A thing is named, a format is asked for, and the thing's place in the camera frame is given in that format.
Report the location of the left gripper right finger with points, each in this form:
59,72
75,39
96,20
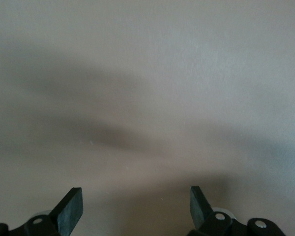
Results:
199,211

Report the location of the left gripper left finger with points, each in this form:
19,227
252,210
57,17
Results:
68,216

